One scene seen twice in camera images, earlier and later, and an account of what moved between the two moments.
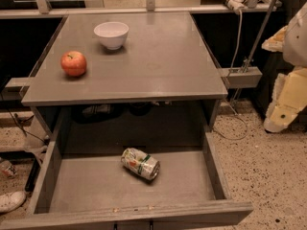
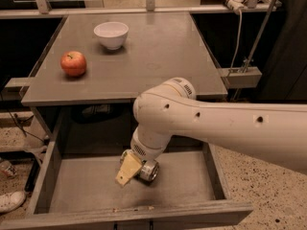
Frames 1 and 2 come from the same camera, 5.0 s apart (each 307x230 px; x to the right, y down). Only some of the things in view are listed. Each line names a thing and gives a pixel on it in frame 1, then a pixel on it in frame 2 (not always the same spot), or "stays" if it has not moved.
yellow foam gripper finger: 288,99 → 129,166
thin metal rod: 258,40 stays
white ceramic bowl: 111,34 stays
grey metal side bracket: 242,77 stays
